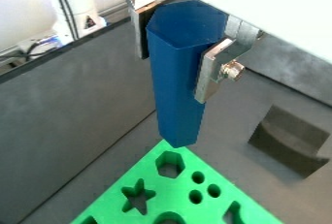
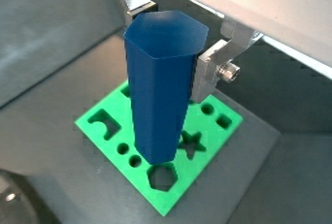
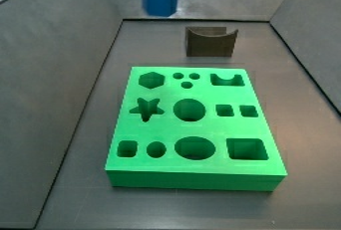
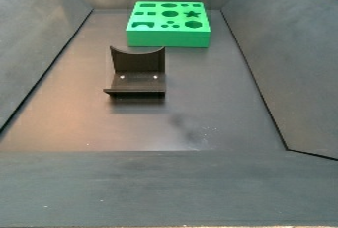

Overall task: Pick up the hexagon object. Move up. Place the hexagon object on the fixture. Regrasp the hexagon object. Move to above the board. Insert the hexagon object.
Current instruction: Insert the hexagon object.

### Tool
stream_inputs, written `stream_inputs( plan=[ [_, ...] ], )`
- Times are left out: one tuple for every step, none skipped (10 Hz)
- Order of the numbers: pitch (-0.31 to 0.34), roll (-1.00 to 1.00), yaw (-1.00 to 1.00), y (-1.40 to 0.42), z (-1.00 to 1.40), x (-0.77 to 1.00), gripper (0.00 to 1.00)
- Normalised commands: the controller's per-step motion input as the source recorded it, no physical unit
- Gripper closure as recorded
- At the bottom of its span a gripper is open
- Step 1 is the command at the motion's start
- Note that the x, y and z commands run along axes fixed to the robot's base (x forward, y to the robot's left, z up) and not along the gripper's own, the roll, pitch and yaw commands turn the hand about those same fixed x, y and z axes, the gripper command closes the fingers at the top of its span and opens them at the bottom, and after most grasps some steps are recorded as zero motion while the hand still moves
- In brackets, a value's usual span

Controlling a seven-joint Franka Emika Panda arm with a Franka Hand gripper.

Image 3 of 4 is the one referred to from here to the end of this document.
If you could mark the black curved cradle stand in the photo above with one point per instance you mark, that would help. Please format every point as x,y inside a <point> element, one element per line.
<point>209,41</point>

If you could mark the green shape sorter board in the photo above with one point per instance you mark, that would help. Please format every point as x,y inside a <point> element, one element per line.
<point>192,132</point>

